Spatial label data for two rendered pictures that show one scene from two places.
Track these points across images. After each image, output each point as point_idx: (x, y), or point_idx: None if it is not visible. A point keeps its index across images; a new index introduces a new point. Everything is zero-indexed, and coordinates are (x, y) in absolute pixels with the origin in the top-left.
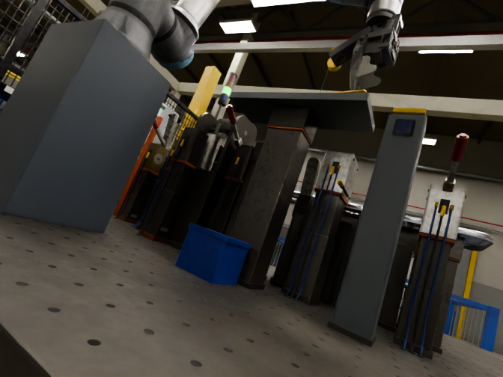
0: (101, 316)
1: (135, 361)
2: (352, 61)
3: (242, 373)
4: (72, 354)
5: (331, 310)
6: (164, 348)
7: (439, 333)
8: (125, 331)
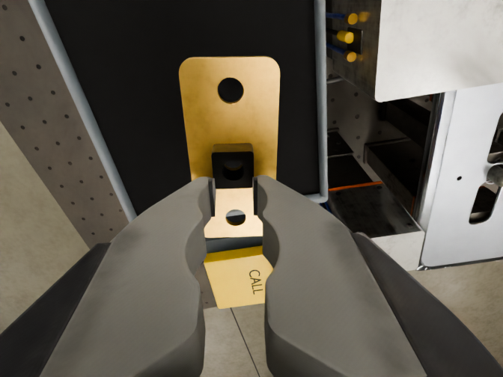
0: (10, 84)
1: (21, 117)
2: (61, 287)
3: (63, 130)
4: (1, 110)
5: (328, 57)
6: (34, 111)
7: (371, 166)
8: (19, 97)
